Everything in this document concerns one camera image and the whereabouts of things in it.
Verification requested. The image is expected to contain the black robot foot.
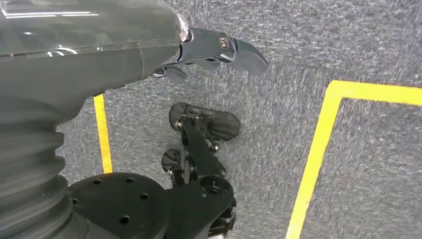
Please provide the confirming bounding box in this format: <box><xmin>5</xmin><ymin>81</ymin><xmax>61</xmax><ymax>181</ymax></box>
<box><xmin>169</xmin><ymin>102</ymin><xmax>241</xmax><ymax>142</ymax></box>

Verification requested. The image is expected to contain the black robot leg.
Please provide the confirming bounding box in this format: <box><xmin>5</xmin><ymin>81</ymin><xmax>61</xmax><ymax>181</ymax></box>
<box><xmin>67</xmin><ymin>117</ymin><xmax>237</xmax><ymax>239</ymax></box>

